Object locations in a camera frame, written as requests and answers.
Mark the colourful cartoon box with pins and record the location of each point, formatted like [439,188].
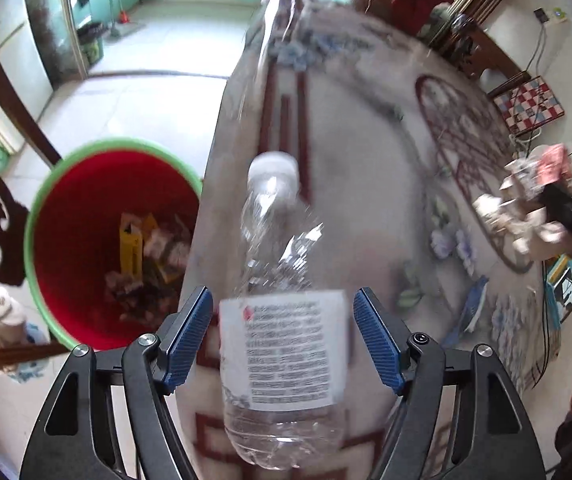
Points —
[568,290]

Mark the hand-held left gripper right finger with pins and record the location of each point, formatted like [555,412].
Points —
[376,340]

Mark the green bin with black bag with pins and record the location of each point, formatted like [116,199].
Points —
[91,45]

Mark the glass sliding door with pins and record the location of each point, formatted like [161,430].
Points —
[51,25]

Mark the grey dustpan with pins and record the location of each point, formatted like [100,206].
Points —
[123,31]

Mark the red bucket with green rim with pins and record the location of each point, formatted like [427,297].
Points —
[76,220]

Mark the floral tablecloth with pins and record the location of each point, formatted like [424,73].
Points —
[366,160]

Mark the white plastic bag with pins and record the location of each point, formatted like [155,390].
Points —
[3,312]

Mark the pink wrapper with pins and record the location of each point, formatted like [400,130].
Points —
[555,165]

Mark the blue and white wrapper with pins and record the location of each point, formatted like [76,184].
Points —
[473,305]

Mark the clear plastic bottle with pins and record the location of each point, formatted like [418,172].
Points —
[281,350]

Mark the white power strip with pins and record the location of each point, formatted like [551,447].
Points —
[551,16]

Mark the pile of crumpled wrappers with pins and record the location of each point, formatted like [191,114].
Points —
[166,260]

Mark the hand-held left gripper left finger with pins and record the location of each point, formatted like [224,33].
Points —
[188,340]

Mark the white paper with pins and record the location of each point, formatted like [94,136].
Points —
[511,215]

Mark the checkered box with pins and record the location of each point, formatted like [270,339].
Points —
[528,105]

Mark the yellow cardboard box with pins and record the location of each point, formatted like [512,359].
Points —
[131,250]

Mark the brown wooden cabinet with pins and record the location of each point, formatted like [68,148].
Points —
[486,45]

